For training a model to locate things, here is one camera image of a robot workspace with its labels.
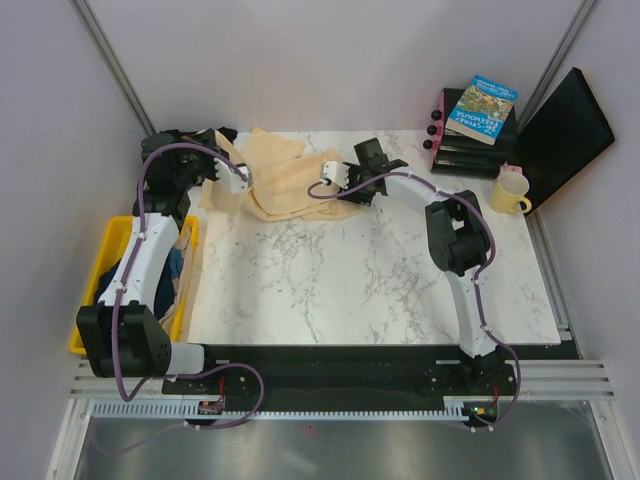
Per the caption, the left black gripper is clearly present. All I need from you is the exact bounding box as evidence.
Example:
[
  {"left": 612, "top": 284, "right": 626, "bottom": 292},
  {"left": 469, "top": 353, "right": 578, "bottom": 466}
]
[{"left": 174, "top": 129, "right": 230, "bottom": 191}]

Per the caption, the cream yellow t-shirt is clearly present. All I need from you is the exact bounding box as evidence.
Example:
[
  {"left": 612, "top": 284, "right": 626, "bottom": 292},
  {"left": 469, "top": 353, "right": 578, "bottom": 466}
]
[{"left": 200, "top": 128, "right": 364, "bottom": 222}]

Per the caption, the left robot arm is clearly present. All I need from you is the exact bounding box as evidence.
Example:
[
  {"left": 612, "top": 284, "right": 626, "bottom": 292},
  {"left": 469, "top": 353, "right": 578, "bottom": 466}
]
[{"left": 76, "top": 129, "right": 229, "bottom": 393}]

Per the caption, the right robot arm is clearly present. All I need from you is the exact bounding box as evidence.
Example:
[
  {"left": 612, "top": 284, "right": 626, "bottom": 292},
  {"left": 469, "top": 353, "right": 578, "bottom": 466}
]
[{"left": 331, "top": 138, "right": 519, "bottom": 394}]

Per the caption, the folded black t-shirt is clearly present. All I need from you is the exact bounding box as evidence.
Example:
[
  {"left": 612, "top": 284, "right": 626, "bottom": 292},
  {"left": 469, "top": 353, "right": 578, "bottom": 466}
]
[{"left": 141, "top": 127, "right": 238, "bottom": 168}]

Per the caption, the black box with knobs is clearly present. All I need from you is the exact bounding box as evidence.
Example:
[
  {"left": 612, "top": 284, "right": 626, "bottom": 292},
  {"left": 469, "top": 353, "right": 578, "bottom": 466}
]
[{"left": 422, "top": 88, "right": 517, "bottom": 179}]

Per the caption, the yellow plastic bin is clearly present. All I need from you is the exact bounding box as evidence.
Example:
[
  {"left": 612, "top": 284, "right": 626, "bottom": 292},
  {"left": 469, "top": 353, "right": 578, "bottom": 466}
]
[{"left": 82, "top": 215, "right": 199, "bottom": 341}]

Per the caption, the navy blue t-shirt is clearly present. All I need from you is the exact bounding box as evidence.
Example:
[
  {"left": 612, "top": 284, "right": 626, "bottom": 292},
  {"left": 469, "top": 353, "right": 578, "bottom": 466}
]
[{"left": 93, "top": 247, "right": 184, "bottom": 320}]

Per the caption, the colourful treehouse book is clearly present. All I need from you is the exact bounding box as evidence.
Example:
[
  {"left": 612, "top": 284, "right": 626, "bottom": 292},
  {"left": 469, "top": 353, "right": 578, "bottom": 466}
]
[{"left": 445, "top": 75, "right": 519, "bottom": 145}]

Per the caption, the small pink box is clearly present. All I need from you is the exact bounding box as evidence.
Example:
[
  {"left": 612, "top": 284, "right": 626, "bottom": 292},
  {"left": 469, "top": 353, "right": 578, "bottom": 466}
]
[{"left": 499, "top": 163, "right": 523, "bottom": 175}]

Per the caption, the yellow ceramic mug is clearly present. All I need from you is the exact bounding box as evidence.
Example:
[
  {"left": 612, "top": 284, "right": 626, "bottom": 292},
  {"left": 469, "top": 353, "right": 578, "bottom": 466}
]
[{"left": 489, "top": 171, "right": 532, "bottom": 214}]

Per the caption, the black flat panel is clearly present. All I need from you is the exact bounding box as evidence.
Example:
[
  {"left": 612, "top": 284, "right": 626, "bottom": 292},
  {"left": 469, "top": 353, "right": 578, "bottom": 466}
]
[{"left": 513, "top": 67, "right": 615, "bottom": 210}]

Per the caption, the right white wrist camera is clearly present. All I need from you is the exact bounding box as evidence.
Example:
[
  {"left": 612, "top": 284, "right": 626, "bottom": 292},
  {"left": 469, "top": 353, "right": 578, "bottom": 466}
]
[{"left": 320, "top": 161, "right": 350, "bottom": 190}]

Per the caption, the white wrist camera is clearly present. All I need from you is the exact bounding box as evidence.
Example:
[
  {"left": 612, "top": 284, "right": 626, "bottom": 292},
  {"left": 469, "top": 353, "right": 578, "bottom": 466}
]
[
  {"left": 214, "top": 160, "right": 253, "bottom": 194},
  {"left": 320, "top": 161, "right": 350, "bottom": 190}
]

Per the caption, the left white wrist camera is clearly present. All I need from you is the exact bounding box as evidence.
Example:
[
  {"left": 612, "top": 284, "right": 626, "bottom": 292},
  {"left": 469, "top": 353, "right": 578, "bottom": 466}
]
[{"left": 214, "top": 160, "right": 253, "bottom": 194}]

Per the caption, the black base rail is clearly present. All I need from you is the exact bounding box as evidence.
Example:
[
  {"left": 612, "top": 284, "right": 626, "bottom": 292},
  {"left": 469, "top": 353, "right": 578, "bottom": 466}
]
[{"left": 162, "top": 345, "right": 517, "bottom": 413}]

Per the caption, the white slotted cable duct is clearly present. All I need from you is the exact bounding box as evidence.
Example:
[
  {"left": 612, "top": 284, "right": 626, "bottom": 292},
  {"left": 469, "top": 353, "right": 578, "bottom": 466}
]
[{"left": 92, "top": 399, "right": 225, "bottom": 420}]

